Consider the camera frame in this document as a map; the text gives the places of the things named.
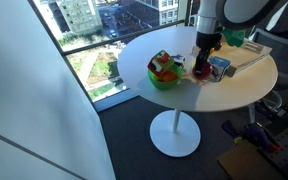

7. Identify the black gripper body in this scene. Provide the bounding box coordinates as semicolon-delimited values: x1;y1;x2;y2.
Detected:
195;30;224;58

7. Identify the red apple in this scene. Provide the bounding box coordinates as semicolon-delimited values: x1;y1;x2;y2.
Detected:
191;61;214;81

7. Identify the dark red plum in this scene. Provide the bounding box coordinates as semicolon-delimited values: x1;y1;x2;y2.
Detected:
213;41;223;52

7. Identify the blue white carton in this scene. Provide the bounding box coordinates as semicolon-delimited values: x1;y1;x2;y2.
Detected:
207;55;232;83

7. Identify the large orange fruit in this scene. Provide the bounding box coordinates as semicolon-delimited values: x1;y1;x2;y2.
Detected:
157;69;179;83

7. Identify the red green soft cube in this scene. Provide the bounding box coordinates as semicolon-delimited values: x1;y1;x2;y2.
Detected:
146;49;175;79

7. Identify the green plastic bowl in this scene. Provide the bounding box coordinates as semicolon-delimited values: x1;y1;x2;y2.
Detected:
146;63;184;91

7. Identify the light wooden tray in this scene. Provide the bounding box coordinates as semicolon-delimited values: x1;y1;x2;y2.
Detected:
191;35;273;77

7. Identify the grey office chair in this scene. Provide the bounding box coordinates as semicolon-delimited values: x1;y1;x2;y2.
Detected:
249;27;288;113

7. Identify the brown wooden board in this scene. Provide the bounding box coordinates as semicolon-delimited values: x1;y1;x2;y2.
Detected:
217;139;287;180

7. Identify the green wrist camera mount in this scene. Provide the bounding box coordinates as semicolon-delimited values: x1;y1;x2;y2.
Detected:
221;28;248;48

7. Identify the white table pedestal base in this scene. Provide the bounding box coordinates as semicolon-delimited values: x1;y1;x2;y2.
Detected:
149;108;202;158

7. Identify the dark window frame rail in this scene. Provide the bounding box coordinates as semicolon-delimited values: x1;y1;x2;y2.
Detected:
27;0;193;113

